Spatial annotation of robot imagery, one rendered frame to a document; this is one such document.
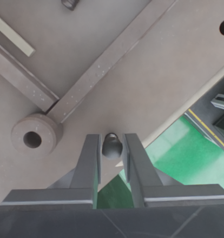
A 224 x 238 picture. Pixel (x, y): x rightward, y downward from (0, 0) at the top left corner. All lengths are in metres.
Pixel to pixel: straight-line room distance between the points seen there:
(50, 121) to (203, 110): 1.33
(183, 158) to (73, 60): 1.79
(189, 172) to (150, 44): 1.89
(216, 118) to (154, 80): 1.35
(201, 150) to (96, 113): 1.81
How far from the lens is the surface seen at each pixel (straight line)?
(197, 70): 0.19
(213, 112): 1.48
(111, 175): 0.36
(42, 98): 0.16
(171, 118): 0.31
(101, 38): 0.17
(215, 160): 2.09
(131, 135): 0.15
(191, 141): 1.86
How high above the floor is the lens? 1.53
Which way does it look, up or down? 75 degrees down
